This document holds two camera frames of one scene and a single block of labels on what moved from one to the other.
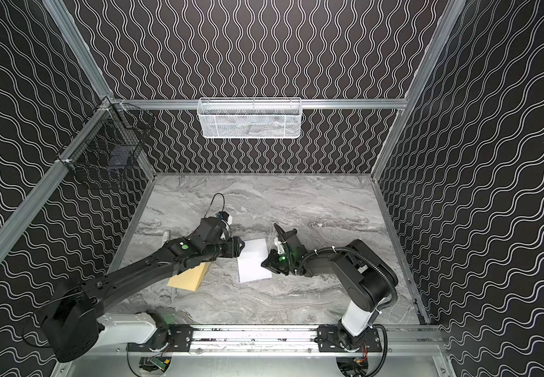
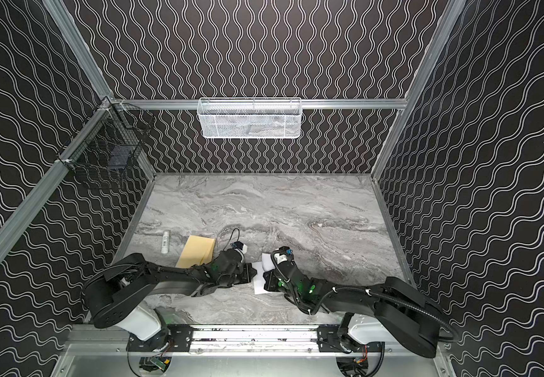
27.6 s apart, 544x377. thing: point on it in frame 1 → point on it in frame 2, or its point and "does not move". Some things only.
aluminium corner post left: [68, 27] does not move
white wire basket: [249, 117] does not move
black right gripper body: [282, 243] → [273, 280]
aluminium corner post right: [441, 38] does not move
